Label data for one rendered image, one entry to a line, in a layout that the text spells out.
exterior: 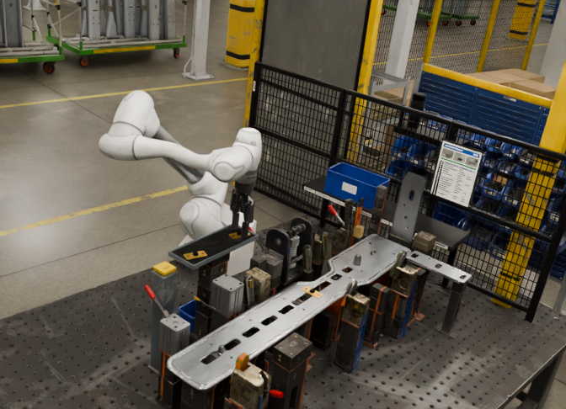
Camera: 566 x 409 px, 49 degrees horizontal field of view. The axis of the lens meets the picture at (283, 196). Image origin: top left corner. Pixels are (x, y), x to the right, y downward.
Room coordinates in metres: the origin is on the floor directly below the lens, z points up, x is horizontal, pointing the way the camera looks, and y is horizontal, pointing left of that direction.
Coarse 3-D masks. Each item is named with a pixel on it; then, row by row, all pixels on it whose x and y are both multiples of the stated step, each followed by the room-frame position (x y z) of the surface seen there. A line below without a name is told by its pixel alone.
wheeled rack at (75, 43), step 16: (48, 0) 9.29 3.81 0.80; (80, 0) 8.68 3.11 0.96; (176, 0) 10.22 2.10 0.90; (48, 16) 9.26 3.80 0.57; (80, 16) 8.68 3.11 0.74; (48, 32) 9.28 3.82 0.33; (80, 32) 8.68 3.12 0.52; (80, 48) 8.68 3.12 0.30; (96, 48) 8.90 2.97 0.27; (112, 48) 9.05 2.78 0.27; (128, 48) 9.25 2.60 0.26; (144, 48) 9.47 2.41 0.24; (160, 48) 9.70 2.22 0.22; (176, 48) 10.03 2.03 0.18; (80, 64) 8.75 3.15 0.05
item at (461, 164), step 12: (444, 144) 2.93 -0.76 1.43; (456, 144) 2.90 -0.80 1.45; (444, 156) 2.92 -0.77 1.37; (456, 156) 2.89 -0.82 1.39; (468, 156) 2.85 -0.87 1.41; (480, 156) 2.82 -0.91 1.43; (444, 168) 2.91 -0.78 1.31; (456, 168) 2.88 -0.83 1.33; (468, 168) 2.84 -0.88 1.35; (432, 180) 2.94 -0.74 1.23; (444, 180) 2.90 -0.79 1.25; (456, 180) 2.87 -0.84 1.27; (468, 180) 2.83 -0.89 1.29; (444, 192) 2.90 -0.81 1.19; (456, 192) 2.86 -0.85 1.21; (468, 192) 2.83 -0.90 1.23; (468, 204) 2.82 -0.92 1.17
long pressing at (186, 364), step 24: (384, 240) 2.65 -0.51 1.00; (336, 264) 2.36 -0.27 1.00; (360, 264) 2.38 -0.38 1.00; (384, 264) 2.41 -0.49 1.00; (288, 288) 2.11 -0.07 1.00; (312, 288) 2.14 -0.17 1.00; (336, 288) 2.17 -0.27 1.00; (264, 312) 1.93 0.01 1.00; (288, 312) 1.95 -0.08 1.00; (312, 312) 1.98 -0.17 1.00; (216, 336) 1.75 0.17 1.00; (240, 336) 1.77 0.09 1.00; (264, 336) 1.79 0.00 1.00; (168, 360) 1.59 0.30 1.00; (192, 360) 1.61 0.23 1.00; (216, 360) 1.63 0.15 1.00; (192, 384) 1.51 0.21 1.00; (216, 384) 1.53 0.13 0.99
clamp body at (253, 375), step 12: (240, 372) 1.52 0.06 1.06; (252, 372) 1.52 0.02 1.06; (264, 372) 1.53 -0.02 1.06; (240, 384) 1.50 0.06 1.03; (252, 384) 1.48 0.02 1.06; (264, 384) 1.52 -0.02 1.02; (240, 396) 1.50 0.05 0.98; (252, 396) 1.47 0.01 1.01; (264, 396) 1.51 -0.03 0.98; (240, 408) 1.49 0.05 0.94; (252, 408) 1.47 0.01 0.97
